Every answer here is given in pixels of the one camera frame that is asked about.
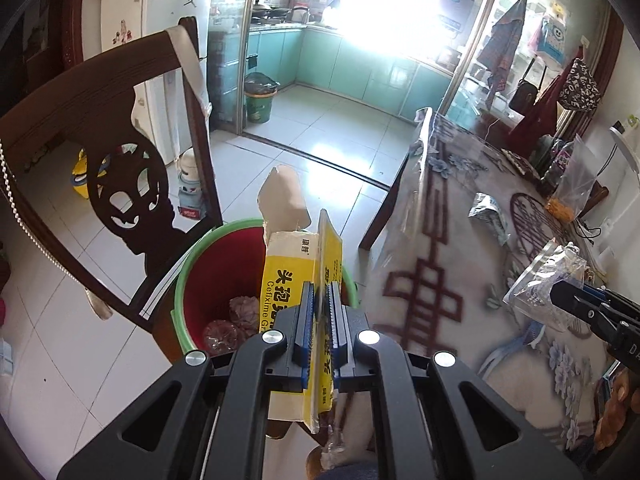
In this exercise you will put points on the green kitchen waste bin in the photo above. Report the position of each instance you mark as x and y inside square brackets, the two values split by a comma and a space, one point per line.
[260, 100]

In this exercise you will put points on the white and blue bottle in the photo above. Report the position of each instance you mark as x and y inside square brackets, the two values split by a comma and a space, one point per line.
[191, 185]

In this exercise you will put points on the clear plastic bag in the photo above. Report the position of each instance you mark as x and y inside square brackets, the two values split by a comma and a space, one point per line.
[540, 280]

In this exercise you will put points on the crushed clear plastic bottle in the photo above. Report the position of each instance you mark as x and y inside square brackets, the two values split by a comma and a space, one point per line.
[220, 337]

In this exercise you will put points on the yellow toy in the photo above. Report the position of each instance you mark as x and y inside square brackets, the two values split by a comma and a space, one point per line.
[80, 176]

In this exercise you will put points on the dark snack packet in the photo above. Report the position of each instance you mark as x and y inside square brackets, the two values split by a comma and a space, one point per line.
[520, 162]

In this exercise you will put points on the blue hanging cloth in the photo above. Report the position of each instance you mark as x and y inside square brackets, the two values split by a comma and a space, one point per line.
[502, 45]

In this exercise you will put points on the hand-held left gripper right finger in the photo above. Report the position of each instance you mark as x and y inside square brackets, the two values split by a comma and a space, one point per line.
[336, 325]

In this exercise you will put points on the brown wrapper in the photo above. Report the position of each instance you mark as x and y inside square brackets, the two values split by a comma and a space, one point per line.
[246, 312]

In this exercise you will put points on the red bin with green rim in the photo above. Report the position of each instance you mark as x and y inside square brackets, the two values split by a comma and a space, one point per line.
[220, 280]

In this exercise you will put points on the dark red hanging garment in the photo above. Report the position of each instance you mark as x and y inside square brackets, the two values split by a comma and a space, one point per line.
[540, 120]

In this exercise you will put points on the black wok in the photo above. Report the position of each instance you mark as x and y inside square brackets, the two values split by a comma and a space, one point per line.
[267, 10]

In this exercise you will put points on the silver crumpled foil bag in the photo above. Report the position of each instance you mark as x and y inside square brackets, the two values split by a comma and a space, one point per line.
[489, 216]

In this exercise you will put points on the person's right hand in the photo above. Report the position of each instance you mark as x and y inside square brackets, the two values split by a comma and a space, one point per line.
[615, 410]

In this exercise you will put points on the yellow medicine box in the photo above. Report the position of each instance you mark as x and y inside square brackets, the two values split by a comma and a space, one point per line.
[287, 270]

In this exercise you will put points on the carved wooden chair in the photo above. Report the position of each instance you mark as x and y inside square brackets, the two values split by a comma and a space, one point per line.
[75, 105]

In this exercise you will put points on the teal kitchen cabinets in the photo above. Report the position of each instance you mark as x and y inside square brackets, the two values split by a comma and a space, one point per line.
[350, 65]

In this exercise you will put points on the black handbag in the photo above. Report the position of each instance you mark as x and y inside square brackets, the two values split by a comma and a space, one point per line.
[525, 95]

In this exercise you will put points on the white desk lamp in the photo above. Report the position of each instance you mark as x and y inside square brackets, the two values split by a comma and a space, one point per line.
[625, 142]

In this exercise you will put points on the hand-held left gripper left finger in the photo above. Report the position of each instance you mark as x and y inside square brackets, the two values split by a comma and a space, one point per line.
[306, 325]

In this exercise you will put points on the wall water heater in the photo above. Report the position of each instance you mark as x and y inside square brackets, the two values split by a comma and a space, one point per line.
[455, 5]

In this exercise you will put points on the clear bag of orange snacks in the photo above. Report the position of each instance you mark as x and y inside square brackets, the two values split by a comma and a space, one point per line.
[572, 185]

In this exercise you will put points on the white and blue paper bag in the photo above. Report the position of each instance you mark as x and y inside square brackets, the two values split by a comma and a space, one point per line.
[554, 35]

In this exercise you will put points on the black and white patterned bag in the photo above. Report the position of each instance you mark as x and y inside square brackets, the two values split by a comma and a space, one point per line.
[580, 85]

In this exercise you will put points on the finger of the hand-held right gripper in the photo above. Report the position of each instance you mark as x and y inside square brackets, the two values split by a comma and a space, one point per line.
[602, 320]
[590, 294]

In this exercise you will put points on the white refrigerator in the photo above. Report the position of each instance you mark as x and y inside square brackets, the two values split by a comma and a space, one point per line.
[150, 20]

